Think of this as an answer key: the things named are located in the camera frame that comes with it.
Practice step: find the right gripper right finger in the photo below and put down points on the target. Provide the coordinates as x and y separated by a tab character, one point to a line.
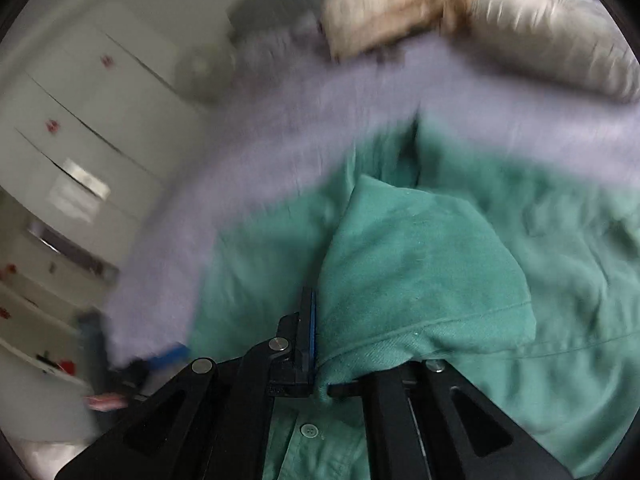
427	421

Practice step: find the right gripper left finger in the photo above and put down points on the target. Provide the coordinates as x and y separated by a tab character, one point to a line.
212	420

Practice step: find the green button-up shirt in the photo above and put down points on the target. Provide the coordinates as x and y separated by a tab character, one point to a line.
423	247

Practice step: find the lavender textured bedspread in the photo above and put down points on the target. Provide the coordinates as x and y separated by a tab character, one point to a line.
287	119

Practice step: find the white wardrobe with drawers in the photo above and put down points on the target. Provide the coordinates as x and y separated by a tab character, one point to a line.
91	135

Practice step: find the cream pleated round pillow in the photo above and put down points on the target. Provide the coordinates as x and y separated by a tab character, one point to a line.
575	42

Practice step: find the beige knitted sweater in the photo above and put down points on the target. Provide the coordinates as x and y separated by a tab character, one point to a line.
352	27

